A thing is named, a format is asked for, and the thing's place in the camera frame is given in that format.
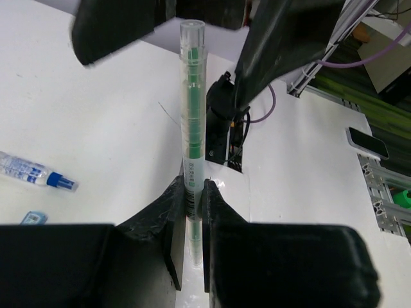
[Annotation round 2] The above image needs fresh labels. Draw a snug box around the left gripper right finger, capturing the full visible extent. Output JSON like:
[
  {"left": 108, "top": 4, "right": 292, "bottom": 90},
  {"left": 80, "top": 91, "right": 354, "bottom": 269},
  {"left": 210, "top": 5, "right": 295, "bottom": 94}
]
[{"left": 202, "top": 180, "right": 381, "bottom": 307}]

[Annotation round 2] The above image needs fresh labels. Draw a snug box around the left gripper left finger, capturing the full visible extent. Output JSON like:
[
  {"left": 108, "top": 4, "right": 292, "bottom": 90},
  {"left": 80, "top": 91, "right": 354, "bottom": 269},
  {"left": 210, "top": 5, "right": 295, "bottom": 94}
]
[{"left": 1, "top": 176, "right": 186, "bottom": 307}]

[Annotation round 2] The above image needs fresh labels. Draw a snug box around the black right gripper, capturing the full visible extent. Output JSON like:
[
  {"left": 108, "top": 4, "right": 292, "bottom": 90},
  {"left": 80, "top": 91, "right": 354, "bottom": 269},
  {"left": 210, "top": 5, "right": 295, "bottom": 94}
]
[{"left": 71, "top": 0, "right": 344, "bottom": 110}]

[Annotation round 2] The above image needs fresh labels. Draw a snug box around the green clear pen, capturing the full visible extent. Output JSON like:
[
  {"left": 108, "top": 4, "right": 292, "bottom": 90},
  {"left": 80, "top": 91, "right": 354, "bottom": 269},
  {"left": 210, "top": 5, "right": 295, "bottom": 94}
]
[{"left": 180, "top": 20, "right": 207, "bottom": 266}]

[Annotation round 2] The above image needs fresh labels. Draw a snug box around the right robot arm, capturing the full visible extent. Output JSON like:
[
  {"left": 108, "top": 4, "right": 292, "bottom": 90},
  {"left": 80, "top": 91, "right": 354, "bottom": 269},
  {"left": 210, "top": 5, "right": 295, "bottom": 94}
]
[{"left": 71, "top": 1, "right": 344, "bottom": 163}]

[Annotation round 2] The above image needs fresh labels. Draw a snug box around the light blue correction tape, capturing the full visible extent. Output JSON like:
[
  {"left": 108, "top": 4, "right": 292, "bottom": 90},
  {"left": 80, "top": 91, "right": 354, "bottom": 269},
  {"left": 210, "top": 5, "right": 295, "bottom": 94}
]
[{"left": 20, "top": 211, "right": 48, "bottom": 225}]

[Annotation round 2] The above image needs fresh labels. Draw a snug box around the blue glue bottle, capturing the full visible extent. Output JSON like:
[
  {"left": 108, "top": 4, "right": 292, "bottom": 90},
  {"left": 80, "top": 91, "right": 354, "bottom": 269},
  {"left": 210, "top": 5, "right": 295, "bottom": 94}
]
[{"left": 1, "top": 151, "right": 78, "bottom": 192}]

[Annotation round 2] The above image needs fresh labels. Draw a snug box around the black smartphone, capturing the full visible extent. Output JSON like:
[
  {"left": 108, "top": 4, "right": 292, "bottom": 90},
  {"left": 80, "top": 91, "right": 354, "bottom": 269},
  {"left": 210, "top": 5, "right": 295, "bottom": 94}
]
[{"left": 345, "top": 127, "right": 389, "bottom": 160}]

